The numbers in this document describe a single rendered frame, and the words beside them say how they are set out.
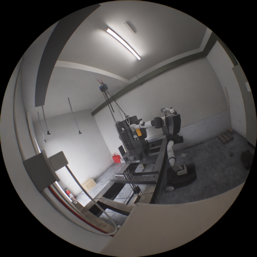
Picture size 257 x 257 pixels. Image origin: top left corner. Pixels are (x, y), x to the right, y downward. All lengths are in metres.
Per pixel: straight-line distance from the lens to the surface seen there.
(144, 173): 1.43
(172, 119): 1.22
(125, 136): 2.00
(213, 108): 3.17
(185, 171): 1.80
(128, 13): 1.55
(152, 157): 2.00
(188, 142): 3.06
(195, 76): 3.06
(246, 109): 2.46
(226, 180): 1.99
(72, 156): 3.38
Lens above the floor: 1.54
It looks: 4 degrees down
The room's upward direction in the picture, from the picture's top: 24 degrees counter-clockwise
